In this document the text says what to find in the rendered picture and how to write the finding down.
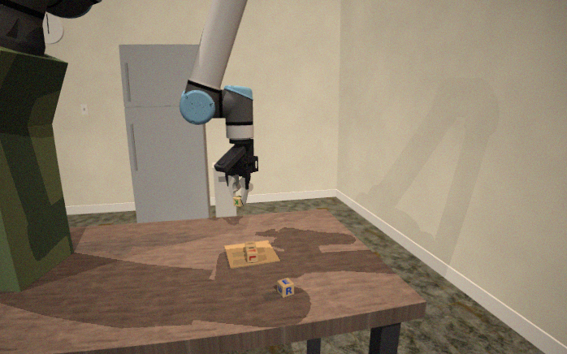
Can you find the wooden letter block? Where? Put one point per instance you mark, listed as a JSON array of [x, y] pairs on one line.
[[285, 287], [250, 244], [252, 255], [237, 201]]

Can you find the tan square mat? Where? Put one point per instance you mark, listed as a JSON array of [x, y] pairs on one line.
[[237, 258]]

